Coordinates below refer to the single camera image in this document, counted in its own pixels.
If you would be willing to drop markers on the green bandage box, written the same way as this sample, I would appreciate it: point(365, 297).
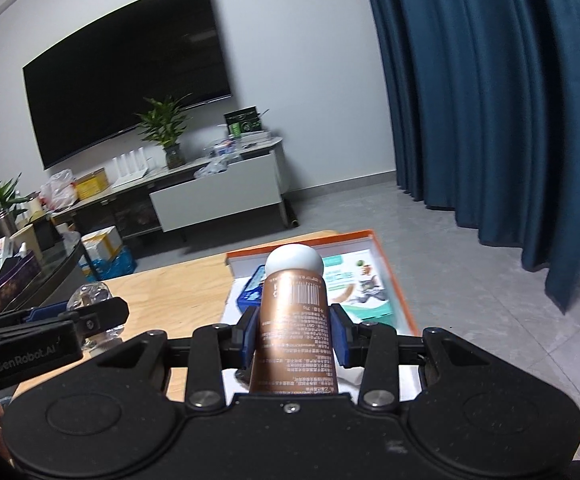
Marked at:
point(352, 280)

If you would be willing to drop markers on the orange white shoebox lid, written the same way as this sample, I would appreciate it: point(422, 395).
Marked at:
point(243, 263)

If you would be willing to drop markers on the white plastic bag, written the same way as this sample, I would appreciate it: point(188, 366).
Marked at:
point(58, 192)

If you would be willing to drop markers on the cardboard box on floor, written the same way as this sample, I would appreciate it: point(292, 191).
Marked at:
point(104, 244)

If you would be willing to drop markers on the copper bottle white cap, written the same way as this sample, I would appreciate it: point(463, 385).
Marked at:
point(294, 353)

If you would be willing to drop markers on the blue floss pick tin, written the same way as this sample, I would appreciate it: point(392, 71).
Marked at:
point(251, 294)

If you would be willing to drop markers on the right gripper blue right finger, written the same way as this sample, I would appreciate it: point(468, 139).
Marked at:
point(341, 330)

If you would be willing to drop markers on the blue curtain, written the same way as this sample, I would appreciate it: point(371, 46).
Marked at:
point(484, 99)

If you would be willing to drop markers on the purple gold tray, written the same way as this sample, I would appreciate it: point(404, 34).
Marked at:
point(17, 272)

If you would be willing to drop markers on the yellow box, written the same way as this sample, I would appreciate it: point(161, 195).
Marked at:
point(91, 184)

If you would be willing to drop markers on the white TV cabinet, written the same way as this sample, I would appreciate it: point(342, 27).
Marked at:
point(171, 200)

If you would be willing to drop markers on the wall mounted television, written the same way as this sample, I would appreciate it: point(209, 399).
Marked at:
point(94, 84)

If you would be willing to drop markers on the black green box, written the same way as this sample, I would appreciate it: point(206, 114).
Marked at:
point(243, 121)

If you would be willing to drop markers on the white wifi router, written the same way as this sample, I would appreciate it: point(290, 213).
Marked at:
point(130, 167)

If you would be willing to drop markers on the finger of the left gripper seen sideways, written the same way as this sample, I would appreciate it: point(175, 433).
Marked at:
point(51, 311)

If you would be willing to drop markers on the blue plastic bag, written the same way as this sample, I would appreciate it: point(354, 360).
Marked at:
point(122, 264)

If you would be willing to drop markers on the potted plant on cabinet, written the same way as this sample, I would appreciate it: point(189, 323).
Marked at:
point(164, 123)

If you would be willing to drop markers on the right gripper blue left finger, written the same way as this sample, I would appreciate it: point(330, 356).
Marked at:
point(247, 334)

